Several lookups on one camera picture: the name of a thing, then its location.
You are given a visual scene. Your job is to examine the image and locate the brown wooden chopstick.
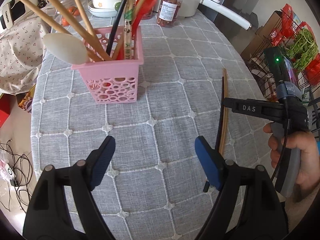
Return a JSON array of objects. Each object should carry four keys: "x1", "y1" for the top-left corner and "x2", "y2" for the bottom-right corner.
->
[
  {"x1": 219, "y1": 68, "x2": 228, "y2": 155},
  {"x1": 48, "y1": 0, "x2": 111, "y2": 61}
]

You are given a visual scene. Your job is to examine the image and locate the black chopstick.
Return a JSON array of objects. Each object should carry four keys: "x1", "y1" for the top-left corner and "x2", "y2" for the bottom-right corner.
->
[{"x1": 106, "y1": 0, "x2": 137, "y2": 55}]

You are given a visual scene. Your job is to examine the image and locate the light bamboo printed chopstick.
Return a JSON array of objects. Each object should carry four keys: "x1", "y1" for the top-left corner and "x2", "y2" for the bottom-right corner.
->
[{"x1": 124, "y1": 0, "x2": 135, "y2": 60}]

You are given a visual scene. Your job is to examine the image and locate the thin brown chopstick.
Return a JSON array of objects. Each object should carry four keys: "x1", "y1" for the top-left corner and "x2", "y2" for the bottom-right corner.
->
[{"x1": 74, "y1": 0, "x2": 97, "y2": 38}]

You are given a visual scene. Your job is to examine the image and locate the person's right hand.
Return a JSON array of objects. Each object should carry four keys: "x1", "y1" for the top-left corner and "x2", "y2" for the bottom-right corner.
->
[{"x1": 263, "y1": 123, "x2": 319, "y2": 195}]

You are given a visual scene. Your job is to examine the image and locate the green leafy vegetable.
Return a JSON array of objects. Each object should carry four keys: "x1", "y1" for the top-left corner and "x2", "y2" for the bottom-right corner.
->
[{"x1": 286, "y1": 28, "x2": 318, "y2": 72}]

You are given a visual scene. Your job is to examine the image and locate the grey checked tablecloth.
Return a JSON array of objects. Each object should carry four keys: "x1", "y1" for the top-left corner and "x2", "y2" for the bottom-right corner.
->
[{"x1": 31, "y1": 12, "x2": 263, "y2": 239}]

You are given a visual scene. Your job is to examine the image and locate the white electric pot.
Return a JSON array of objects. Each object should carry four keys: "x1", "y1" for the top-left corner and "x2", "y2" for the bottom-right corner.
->
[{"x1": 153, "y1": 0, "x2": 252, "y2": 30}]

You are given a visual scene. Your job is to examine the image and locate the pink plastic utensil basket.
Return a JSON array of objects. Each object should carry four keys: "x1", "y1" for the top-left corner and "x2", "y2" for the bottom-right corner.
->
[{"x1": 71, "y1": 27, "x2": 144, "y2": 104}]

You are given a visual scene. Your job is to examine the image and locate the red-label snack jar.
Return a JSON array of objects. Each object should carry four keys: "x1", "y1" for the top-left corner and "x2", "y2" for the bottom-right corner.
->
[{"x1": 156, "y1": 0, "x2": 182, "y2": 28}]

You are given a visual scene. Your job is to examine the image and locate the floral cloth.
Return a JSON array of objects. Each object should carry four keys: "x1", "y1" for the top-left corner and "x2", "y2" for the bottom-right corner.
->
[{"x1": 0, "y1": 14, "x2": 48, "y2": 95}]

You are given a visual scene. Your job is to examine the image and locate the red plastic spoon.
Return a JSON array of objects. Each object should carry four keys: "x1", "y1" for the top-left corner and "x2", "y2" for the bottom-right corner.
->
[{"x1": 112, "y1": 0, "x2": 156, "y2": 60}]

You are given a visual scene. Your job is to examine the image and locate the white bowl with squash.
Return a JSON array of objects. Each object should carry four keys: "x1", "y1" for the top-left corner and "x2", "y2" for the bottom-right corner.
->
[{"x1": 87, "y1": 0, "x2": 122, "y2": 17}]

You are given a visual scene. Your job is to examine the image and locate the clear glass jar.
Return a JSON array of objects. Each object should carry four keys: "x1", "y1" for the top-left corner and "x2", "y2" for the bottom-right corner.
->
[{"x1": 54, "y1": 0, "x2": 92, "y2": 27}]

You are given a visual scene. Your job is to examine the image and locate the black cable on floor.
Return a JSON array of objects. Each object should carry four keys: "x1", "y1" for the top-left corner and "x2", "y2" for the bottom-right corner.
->
[{"x1": 0, "y1": 139, "x2": 34, "y2": 213}]

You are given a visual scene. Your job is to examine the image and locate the black wire storage rack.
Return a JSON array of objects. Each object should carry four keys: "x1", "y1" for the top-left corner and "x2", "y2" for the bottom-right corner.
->
[{"x1": 241, "y1": 4, "x2": 319, "y2": 140}]

